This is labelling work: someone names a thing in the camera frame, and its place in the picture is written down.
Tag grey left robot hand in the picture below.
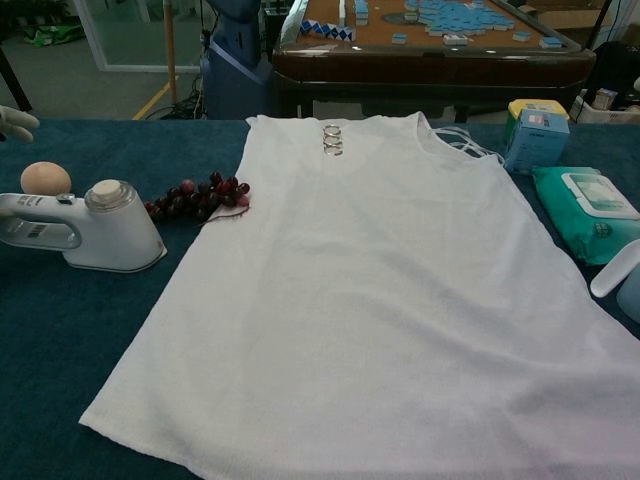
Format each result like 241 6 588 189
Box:
0 104 41 144

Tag white handheld garment steamer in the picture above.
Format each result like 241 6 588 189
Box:
0 179 169 275

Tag white sleeveless garment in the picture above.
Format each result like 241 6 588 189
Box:
78 112 640 480

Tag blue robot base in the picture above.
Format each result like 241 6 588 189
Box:
199 0 275 120

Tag black table leg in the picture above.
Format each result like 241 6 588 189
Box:
0 42 34 114

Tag beige egg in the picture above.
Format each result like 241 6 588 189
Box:
20 160 72 195

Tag green bag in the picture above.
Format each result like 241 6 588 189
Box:
22 24 87 49

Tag white framed glass door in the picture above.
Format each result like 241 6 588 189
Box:
74 0 206 74

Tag wooden pole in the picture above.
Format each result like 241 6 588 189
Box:
164 0 180 105

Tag bunch of red grapes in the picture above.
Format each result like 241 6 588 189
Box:
143 170 252 224

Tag dark teal tablecloth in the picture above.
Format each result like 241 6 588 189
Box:
0 117 640 480

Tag blue white snake puzzle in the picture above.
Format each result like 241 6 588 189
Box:
298 18 357 42

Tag brown wooden mahjong table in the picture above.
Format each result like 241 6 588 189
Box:
272 0 597 121

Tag pile of blue mahjong tiles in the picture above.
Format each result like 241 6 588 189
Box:
414 0 507 37

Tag light blue carton box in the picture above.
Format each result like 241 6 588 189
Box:
503 108 571 175

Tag yellow green lidded container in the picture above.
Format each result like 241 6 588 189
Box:
506 98 570 151

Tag green wet wipes pack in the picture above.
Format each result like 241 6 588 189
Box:
530 165 640 266

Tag white storage box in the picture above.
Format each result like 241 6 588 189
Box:
569 88 640 125

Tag light blue white appliance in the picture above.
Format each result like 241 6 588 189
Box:
589 244 640 324

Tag bundle of floor cables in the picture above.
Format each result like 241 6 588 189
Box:
164 84 209 120

